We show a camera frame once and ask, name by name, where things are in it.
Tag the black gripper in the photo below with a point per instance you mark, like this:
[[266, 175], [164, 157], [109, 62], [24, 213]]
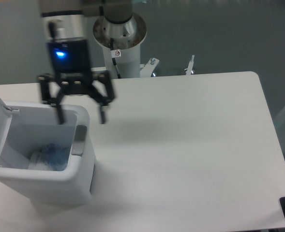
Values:
[[71, 66]]

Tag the crushed clear plastic bottle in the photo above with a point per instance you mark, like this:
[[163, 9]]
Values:
[[55, 156]]

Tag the white plastic wrapper bag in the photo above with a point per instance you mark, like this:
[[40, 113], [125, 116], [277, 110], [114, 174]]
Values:
[[37, 162]]

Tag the white trash can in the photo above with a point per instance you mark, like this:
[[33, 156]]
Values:
[[33, 126]]

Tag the white pedestal base frame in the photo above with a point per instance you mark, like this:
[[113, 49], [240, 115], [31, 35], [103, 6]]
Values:
[[148, 69]]

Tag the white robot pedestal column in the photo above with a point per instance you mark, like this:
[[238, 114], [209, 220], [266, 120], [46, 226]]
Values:
[[121, 45]]

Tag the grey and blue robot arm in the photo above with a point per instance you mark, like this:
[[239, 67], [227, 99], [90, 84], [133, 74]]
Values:
[[64, 19]]

